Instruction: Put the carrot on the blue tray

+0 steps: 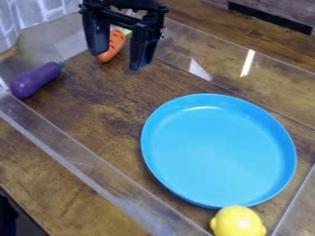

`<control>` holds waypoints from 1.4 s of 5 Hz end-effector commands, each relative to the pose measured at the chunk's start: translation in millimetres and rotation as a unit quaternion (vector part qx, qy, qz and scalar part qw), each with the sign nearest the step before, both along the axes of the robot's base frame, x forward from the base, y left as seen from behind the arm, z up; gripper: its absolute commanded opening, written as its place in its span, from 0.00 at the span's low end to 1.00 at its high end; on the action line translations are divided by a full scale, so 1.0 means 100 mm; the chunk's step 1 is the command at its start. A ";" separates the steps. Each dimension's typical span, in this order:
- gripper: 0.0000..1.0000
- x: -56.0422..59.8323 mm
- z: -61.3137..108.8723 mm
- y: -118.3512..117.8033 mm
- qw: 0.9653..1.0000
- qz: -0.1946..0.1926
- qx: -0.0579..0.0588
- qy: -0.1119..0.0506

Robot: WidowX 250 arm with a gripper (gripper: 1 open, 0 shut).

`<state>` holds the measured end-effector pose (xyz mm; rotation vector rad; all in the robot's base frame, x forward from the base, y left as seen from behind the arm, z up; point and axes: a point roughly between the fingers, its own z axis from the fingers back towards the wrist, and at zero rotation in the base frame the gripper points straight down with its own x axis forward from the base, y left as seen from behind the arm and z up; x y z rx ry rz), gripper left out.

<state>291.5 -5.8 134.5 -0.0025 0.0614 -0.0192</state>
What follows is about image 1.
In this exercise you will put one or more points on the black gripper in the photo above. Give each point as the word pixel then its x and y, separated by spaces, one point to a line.
pixel 143 15

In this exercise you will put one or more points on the purple toy eggplant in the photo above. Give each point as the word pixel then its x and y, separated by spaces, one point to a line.
pixel 26 83

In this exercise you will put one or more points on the orange toy carrot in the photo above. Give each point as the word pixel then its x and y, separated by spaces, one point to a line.
pixel 116 44

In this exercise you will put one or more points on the clear acrylic enclosure wall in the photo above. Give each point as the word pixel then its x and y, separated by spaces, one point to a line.
pixel 69 140

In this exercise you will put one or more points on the blue round tray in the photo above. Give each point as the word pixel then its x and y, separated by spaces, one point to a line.
pixel 217 151

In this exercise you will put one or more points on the yellow toy lemon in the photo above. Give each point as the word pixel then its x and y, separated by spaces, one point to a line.
pixel 236 221

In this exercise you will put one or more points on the white grey curtain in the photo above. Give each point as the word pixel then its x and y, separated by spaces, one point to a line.
pixel 20 14

